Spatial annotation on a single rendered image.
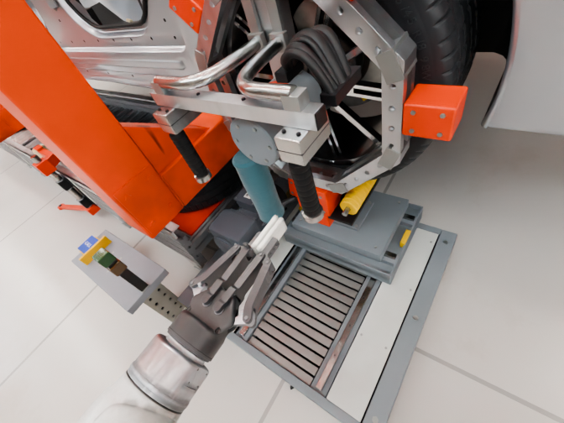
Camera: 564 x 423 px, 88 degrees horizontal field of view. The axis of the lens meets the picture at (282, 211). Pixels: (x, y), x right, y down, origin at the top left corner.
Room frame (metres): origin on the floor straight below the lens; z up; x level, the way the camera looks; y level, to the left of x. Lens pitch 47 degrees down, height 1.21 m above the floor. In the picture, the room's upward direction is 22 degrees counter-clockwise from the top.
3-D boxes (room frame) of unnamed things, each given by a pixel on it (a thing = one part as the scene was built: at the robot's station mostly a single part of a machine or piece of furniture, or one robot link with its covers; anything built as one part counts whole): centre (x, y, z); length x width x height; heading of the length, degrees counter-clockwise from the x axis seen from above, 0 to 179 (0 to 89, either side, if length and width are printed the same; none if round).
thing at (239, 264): (0.27, 0.11, 0.83); 0.11 x 0.01 x 0.04; 132
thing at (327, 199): (0.69, -0.16, 0.48); 0.16 x 0.12 x 0.17; 129
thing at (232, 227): (0.88, 0.09, 0.26); 0.42 x 0.18 x 0.35; 129
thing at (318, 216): (0.39, -0.06, 0.83); 0.04 x 0.04 x 0.16
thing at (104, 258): (0.63, 0.52, 0.64); 0.04 x 0.04 x 0.04; 39
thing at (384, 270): (0.78, -0.26, 0.13); 0.50 x 0.36 x 0.10; 39
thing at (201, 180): (0.65, 0.16, 0.83); 0.04 x 0.04 x 0.16
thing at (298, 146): (0.41, -0.08, 0.93); 0.09 x 0.05 x 0.05; 129
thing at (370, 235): (0.78, -0.26, 0.32); 0.40 x 0.30 x 0.28; 39
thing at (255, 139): (0.62, -0.08, 0.85); 0.21 x 0.14 x 0.14; 129
